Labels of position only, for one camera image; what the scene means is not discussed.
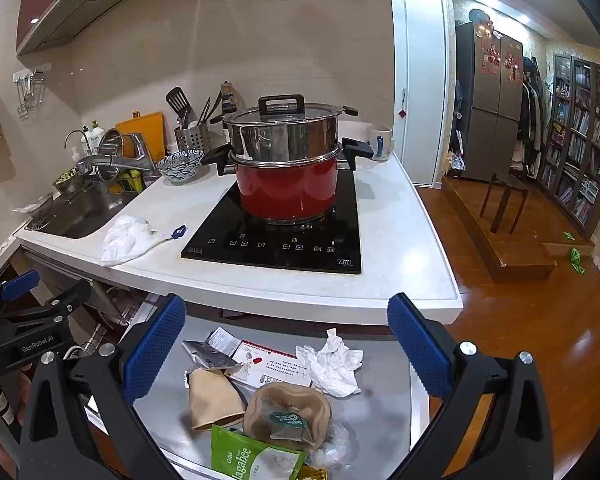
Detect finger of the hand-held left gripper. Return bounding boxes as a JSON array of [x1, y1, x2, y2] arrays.
[[0, 279, 93, 346], [0, 270, 41, 317]]

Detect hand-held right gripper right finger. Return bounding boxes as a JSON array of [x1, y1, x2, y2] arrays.
[[386, 292, 561, 480]]

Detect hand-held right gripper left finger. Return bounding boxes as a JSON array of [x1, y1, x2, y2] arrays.
[[17, 292, 188, 480]]

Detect silver foil packet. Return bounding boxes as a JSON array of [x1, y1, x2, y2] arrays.
[[182, 339, 241, 373]]

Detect small white paper slip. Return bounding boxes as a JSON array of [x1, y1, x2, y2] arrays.
[[207, 327, 242, 356]]

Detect brown paper sleeve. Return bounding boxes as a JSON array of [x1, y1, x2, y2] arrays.
[[186, 366, 246, 432]]

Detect white tissue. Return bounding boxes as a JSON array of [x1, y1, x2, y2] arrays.
[[295, 328, 365, 397]]

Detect white red paper box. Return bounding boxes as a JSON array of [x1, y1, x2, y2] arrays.
[[227, 340, 313, 388]]

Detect brown pulp cup carrier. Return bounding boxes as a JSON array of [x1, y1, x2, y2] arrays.
[[242, 384, 333, 451]]

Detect clear plastic wrap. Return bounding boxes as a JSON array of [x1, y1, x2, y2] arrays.
[[307, 420, 351, 468]]

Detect green snack bag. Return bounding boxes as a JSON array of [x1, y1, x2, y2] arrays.
[[210, 424, 306, 480]]

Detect steel sink strainer basket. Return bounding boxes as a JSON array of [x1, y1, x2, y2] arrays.
[[14, 192, 56, 226]]

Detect white dish cloth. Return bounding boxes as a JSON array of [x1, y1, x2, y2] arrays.
[[100, 214, 158, 267]]

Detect stainless steel sink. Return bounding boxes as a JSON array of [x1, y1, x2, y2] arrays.
[[25, 175, 146, 241]]

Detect steel strainer with green vegetables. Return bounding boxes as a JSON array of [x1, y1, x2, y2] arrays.
[[54, 167, 83, 193]]

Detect sponge caddy with yellow sponges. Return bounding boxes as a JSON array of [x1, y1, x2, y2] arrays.
[[110, 167, 146, 193]]

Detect black induction cooktop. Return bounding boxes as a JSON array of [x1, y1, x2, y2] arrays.
[[181, 170, 363, 276]]

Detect thin curved water tap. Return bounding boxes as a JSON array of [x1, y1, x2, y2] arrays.
[[65, 130, 88, 156]]

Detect chrome kitchen faucet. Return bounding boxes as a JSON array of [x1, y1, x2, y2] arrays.
[[76, 132, 156, 181]]

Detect tilted steel bowl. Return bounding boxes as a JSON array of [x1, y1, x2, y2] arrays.
[[97, 128, 126, 181]]

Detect blue patterned bowl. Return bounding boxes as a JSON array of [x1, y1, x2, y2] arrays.
[[156, 150, 204, 183]]

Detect dark wooden stool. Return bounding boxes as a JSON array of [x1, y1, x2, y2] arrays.
[[480, 172, 530, 235]]

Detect orange cutting board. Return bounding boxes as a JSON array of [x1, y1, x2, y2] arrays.
[[116, 111, 167, 158]]

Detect red cooking pot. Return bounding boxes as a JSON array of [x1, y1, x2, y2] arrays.
[[200, 137, 376, 226]]

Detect steel utensil holder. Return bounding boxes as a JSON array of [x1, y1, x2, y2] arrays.
[[174, 121, 211, 153]]

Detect black slotted spatula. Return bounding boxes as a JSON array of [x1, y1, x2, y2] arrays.
[[166, 86, 191, 128]]

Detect dark wooden chopsticks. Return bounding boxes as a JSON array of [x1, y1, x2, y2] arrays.
[[197, 95, 221, 126]]

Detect stainless steel steamer pot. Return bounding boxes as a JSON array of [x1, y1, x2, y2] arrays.
[[223, 105, 359, 166]]

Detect steel refrigerator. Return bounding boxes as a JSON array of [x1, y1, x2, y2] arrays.
[[452, 20, 525, 183]]

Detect dark sauce bottle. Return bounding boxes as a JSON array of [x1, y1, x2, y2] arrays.
[[219, 81, 242, 145]]

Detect hanging coats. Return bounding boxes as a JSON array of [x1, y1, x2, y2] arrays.
[[510, 57, 548, 166]]

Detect dark wooden bookcase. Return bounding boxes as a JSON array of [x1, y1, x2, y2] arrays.
[[537, 52, 600, 233]]

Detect upper kitchen cabinet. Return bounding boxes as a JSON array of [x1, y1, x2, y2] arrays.
[[16, 0, 221, 58]]

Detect white door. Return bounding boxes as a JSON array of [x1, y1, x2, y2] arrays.
[[387, 0, 448, 186]]

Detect wall hook rack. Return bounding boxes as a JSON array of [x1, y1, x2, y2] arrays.
[[14, 64, 51, 121]]

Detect white mug with blue handle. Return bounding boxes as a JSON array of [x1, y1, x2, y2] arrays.
[[366, 125, 395, 162]]

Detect glass lid with black handle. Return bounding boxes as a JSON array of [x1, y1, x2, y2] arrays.
[[223, 94, 341, 126]]

